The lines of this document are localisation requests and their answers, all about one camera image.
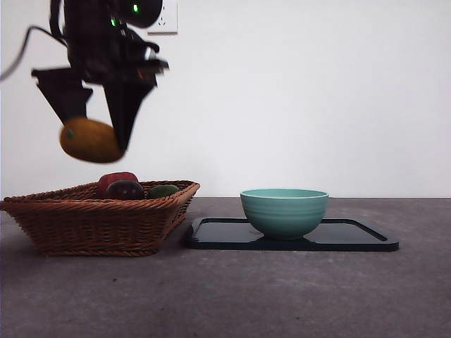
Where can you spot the brown wicker basket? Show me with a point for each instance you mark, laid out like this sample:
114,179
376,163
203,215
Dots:
88,229

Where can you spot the red apple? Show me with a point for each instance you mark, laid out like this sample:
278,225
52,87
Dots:
116,177

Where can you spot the black rectangular tray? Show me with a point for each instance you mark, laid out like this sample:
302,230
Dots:
218,236

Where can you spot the teal ribbed bowl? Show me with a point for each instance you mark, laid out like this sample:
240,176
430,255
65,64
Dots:
283,214

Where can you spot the dark purple round fruit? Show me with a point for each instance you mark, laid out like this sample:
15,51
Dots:
125,190

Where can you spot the white wall socket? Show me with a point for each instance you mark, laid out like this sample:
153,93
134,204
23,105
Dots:
169,21

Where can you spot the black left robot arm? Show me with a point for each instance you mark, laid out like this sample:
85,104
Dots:
91,35

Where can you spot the green fruit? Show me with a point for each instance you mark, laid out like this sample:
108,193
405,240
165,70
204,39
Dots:
162,192

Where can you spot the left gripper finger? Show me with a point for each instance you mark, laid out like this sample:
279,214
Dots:
125,112
65,98

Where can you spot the orange-brown oval fruit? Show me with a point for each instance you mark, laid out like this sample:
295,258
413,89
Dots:
88,142

